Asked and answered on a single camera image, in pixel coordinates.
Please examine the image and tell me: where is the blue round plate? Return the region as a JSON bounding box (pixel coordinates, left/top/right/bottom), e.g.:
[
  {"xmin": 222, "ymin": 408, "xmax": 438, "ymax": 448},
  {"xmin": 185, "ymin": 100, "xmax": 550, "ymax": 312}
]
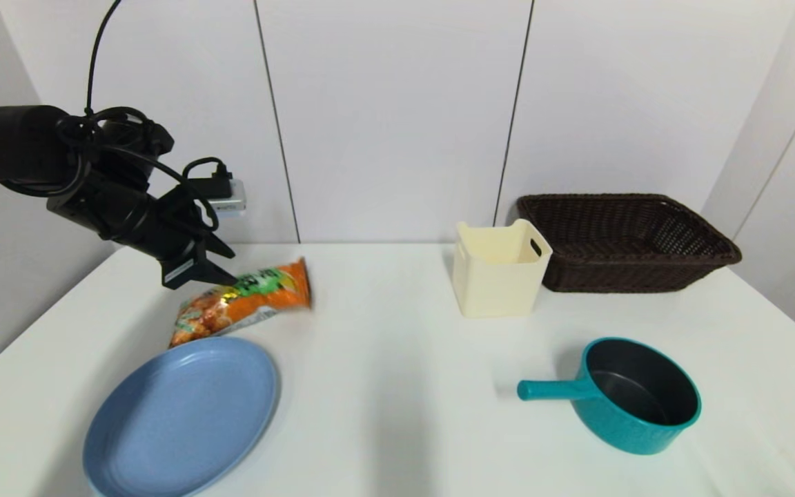
[{"xmin": 83, "ymin": 337, "xmax": 280, "ymax": 497}]

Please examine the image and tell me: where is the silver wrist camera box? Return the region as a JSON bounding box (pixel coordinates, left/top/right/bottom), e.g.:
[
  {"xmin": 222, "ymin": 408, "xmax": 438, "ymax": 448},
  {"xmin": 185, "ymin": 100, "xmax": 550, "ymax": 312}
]
[{"xmin": 208, "ymin": 179, "xmax": 247, "ymax": 220}]

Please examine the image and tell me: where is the dark brown wicker basket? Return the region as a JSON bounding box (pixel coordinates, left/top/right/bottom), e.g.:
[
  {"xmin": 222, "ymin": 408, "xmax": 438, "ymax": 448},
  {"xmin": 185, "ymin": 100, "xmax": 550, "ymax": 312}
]
[{"xmin": 516, "ymin": 193, "xmax": 743, "ymax": 293}]

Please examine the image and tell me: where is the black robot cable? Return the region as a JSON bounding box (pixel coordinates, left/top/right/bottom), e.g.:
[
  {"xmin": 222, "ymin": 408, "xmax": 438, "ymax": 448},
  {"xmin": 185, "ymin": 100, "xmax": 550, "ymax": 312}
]
[{"xmin": 1, "ymin": 0, "xmax": 234, "ymax": 233}]

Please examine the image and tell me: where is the cream plastic storage bin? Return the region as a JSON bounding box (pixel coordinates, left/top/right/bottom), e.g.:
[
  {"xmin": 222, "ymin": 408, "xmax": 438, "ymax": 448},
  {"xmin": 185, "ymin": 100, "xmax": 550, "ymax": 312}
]
[{"xmin": 452, "ymin": 220, "xmax": 551, "ymax": 319}]

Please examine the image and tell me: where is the orange cookie snack bag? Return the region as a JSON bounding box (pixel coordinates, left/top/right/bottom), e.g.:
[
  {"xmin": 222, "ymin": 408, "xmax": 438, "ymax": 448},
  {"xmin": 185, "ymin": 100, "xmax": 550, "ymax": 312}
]
[{"xmin": 169, "ymin": 257, "xmax": 311, "ymax": 348}]

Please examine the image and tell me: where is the teal saucepan with handle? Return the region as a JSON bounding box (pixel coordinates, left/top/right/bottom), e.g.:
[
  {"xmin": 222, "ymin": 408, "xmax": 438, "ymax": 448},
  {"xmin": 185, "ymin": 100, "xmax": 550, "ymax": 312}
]
[{"xmin": 517, "ymin": 337, "xmax": 702, "ymax": 456}]

